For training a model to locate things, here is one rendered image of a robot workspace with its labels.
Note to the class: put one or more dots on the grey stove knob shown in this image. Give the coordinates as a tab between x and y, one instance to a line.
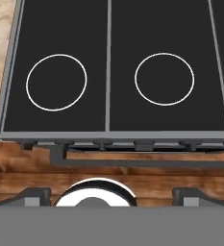
102	144
143	145
27	145
190	145
63	146

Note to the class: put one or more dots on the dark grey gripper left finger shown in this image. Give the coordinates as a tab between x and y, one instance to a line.
36	196

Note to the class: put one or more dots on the black glass stove hob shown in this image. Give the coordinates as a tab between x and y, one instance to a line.
123	38

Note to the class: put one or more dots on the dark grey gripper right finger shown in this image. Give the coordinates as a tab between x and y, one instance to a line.
188	196

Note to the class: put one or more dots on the round white and black object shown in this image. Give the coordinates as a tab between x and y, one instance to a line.
94	192

